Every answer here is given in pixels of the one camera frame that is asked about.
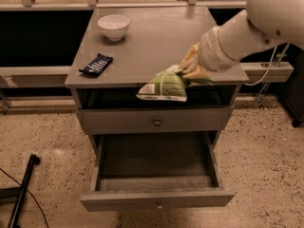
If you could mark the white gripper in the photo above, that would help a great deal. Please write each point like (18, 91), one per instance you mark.
(211, 51)

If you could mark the green jalapeno chip bag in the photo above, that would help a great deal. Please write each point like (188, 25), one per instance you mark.
(169, 85)

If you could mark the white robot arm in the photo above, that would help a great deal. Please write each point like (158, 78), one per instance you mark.
(262, 25)

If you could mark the closed grey middle drawer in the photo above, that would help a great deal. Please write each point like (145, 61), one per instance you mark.
(135, 120)

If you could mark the round metal drawer knob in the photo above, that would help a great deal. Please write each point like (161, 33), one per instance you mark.
(157, 122)

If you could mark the dark blue snack bag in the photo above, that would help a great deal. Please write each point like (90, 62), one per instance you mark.
(97, 66)

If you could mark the grey wooden drawer cabinet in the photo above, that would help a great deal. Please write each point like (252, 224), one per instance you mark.
(157, 39)

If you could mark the open grey bottom drawer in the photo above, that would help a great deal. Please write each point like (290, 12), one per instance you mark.
(155, 171)

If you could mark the white ceramic bowl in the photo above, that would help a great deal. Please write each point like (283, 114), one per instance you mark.
(114, 26)

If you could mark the black metal stand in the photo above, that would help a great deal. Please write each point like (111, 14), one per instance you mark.
(17, 194)

